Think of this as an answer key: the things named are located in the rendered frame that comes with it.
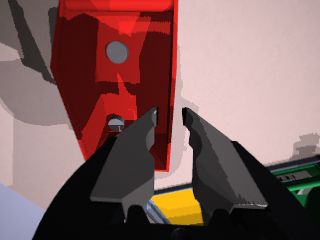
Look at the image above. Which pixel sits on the white round disc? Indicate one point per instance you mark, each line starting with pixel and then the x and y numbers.
pixel 117 52

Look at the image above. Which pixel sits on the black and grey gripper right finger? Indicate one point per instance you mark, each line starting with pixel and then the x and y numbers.
pixel 227 176

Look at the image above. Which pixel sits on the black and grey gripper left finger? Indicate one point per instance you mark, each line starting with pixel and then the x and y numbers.
pixel 98 194

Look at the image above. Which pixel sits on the red bin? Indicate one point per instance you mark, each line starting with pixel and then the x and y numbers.
pixel 94 89

